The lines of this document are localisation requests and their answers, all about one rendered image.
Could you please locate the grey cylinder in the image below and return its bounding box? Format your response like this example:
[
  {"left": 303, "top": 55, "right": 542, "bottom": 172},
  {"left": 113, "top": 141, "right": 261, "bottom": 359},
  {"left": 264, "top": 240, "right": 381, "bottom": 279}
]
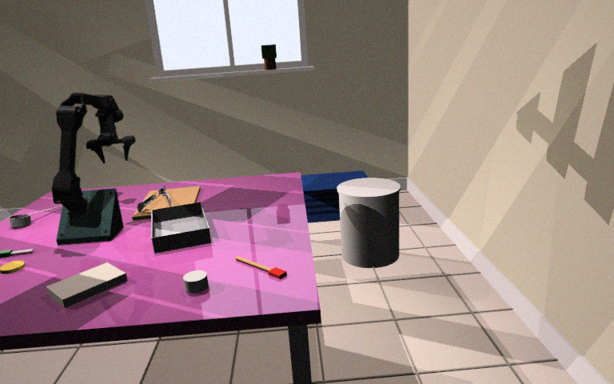
[{"left": 183, "top": 270, "right": 208, "bottom": 294}]

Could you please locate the white flat rectangular slab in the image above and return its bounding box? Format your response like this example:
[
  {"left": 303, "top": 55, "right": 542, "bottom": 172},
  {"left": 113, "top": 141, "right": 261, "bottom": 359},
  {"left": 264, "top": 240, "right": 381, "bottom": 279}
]
[{"left": 46, "top": 263, "right": 128, "bottom": 308}]

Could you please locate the grey saucepan with long handle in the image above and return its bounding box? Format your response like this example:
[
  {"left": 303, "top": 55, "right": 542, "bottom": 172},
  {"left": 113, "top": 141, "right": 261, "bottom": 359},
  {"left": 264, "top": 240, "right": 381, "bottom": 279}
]
[{"left": 9, "top": 206, "right": 62, "bottom": 227}]

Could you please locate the light wooden cutting board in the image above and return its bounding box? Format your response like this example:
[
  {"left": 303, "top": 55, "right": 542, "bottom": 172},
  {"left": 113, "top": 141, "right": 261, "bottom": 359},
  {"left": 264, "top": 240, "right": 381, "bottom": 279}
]
[{"left": 132, "top": 186, "right": 201, "bottom": 220}]

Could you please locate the yellow flat disc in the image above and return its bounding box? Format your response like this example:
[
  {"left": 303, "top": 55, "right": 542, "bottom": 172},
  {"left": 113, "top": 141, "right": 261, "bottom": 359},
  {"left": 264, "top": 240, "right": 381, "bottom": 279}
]
[{"left": 0, "top": 260, "right": 26, "bottom": 274}]

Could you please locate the green and white flat bar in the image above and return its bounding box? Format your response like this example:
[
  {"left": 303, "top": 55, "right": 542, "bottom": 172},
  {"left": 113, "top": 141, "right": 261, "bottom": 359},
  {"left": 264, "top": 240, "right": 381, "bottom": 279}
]
[{"left": 0, "top": 249, "right": 33, "bottom": 258}]

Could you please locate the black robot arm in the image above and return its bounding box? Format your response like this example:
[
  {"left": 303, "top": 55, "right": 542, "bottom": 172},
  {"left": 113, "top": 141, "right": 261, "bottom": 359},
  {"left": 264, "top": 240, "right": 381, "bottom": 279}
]
[{"left": 52, "top": 93, "right": 124, "bottom": 214}]

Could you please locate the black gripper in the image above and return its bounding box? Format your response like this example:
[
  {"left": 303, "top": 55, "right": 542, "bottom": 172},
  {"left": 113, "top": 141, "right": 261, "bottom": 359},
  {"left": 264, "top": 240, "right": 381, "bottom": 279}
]
[{"left": 86, "top": 124, "right": 136, "bottom": 163}]

